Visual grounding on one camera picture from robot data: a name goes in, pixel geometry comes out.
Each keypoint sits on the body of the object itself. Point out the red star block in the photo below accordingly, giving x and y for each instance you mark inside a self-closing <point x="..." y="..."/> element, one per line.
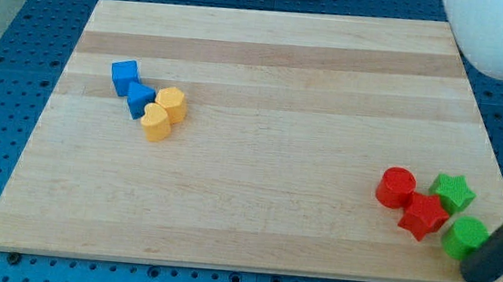
<point x="423" y="215"/>

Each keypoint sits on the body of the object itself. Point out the yellow heart block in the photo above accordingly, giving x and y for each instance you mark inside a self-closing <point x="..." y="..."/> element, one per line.
<point x="155" y="123"/>

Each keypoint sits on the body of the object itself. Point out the wooden board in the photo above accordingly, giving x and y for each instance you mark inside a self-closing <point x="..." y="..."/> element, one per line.
<point x="291" y="121"/>

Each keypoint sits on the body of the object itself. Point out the green cylinder block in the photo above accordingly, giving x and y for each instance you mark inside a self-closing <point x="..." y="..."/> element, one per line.
<point x="463" y="237"/>

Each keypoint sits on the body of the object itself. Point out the blue triangle block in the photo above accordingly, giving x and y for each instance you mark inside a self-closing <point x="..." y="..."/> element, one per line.
<point x="139" y="95"/>

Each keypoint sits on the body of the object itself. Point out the yellow hexagon block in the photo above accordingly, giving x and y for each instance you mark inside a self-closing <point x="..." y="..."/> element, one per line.
<point x="173" y="100"/>

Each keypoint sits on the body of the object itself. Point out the red cylinder block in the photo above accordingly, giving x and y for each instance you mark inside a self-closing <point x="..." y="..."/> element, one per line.
<point x="395" y="188"/>

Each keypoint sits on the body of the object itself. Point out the green star block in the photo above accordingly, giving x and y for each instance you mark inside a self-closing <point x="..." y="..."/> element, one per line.
<point x="454" y="193"/>

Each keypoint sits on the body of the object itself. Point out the blue cube block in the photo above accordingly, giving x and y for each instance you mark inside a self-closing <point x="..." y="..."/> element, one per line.
<point x="124" y="73"/>

